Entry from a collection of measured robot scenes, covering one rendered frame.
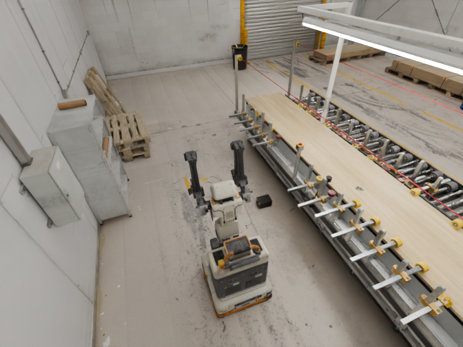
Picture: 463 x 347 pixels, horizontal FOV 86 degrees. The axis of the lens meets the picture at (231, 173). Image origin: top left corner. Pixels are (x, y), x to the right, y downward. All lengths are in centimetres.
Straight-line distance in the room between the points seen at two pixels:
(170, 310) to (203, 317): 37
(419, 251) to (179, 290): 243
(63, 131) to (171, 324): 235
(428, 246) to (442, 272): 24
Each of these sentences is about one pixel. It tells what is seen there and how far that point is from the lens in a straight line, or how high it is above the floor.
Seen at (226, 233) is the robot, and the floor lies 79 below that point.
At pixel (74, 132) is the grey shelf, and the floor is 150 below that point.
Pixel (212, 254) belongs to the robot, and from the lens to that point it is 243.
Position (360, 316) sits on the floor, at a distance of 329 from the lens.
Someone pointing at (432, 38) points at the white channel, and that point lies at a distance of 226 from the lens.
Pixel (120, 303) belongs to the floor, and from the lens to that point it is 337.
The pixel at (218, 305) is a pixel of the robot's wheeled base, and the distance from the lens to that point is 280.
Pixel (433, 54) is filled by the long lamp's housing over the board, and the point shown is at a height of 237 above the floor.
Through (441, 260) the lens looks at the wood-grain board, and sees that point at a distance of 283.
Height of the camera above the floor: 287
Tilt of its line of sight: 40 degrees down
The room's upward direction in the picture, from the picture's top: 2 degrees counter-clockwise
